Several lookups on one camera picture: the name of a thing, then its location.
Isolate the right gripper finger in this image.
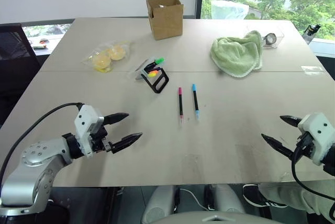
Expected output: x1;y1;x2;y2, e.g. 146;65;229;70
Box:
261;133;296;160
280;115;302;129

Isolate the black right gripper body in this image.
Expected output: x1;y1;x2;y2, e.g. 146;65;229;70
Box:
293;132;315;160

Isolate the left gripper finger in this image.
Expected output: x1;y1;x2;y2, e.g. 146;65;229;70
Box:
111;132;143;154
104;113;130;127

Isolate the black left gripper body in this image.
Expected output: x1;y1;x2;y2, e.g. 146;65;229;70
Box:
90;125;116;154

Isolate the pink capped black pen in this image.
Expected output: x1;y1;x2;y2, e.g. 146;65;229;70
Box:
178;86;184;126

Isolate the blue capped black pen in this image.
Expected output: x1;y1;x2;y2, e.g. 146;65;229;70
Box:
192;83;200;121

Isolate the brown cardboard box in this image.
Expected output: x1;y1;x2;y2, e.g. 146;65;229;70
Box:
146;0;184;41

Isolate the grey trouser leg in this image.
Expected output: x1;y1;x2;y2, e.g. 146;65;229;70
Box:
258;181;335;222

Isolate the bag of highlighters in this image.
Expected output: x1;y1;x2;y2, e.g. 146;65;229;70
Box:
134;57;165;82

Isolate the black sneaker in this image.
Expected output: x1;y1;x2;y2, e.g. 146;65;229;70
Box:
242;184;288;209

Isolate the black tilted stand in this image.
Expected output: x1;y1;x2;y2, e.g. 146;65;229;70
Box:
142;67;170;95

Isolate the yellow round bread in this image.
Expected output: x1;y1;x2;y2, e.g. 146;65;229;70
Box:
92;52;112;69
108;46;126;61

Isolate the clear plastic bread bag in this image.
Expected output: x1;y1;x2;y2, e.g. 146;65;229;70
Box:
80;40;133;74

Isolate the silver robot leg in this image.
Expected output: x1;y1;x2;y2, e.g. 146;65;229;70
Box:
211;184;246;213
141;185;175;224

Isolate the clear plastic container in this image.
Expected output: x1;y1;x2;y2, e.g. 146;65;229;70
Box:
245;24;286;50

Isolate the metallic tape roll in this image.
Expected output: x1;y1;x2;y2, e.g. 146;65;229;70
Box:
262;32;276;46

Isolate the light green towel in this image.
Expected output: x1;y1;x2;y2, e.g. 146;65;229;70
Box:
209;30;264;79

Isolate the black yellow device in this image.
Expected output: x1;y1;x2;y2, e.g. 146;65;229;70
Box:
303;23;322;37

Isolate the grey robot torso cover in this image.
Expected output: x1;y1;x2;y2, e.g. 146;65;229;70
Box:
148;210;265;224

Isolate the black mesh office chair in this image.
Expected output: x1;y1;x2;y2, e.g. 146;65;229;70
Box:
0;23;40;128

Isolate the translucent plastic bag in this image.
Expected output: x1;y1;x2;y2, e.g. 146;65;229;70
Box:
210;0;250;21

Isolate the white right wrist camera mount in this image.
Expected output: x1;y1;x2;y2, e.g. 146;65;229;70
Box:
297;112;335;166

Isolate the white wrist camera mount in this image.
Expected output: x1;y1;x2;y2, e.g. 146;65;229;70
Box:
297;112;335;166
74;105;105;158

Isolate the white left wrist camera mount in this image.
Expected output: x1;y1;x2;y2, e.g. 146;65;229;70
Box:
74;105;105;158

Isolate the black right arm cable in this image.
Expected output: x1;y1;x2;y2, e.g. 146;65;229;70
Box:
291;134;335;201

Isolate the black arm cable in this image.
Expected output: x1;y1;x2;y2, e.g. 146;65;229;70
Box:
0;102;83;183
291;134;335;201

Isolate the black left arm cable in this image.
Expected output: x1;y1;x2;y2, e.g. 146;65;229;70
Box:
0;102;83;183

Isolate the thin white cable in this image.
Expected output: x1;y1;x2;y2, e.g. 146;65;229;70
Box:
180;188;208;210

